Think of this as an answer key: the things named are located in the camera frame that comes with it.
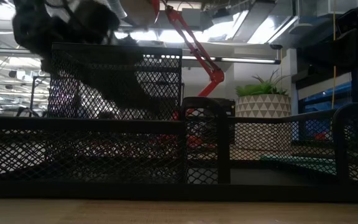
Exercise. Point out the potted green succulent plant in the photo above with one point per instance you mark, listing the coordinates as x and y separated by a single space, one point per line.
263 105

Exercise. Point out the black background box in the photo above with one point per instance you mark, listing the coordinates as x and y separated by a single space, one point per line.
227 107

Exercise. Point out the black mesh desk organizer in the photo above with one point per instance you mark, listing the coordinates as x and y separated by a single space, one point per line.
104 126

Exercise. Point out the dome security camera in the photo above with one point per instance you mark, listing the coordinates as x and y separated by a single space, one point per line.
276 47

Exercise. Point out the sticky note pad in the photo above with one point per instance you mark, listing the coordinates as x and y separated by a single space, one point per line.
306 163

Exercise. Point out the fluorescent light tube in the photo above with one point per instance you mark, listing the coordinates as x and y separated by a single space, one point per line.
247 60

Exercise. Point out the small red background object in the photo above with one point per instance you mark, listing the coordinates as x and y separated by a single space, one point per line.
321 136

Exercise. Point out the black metal rack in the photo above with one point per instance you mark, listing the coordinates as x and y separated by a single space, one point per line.
31 96

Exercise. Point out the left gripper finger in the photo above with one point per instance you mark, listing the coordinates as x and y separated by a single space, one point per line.
132 102

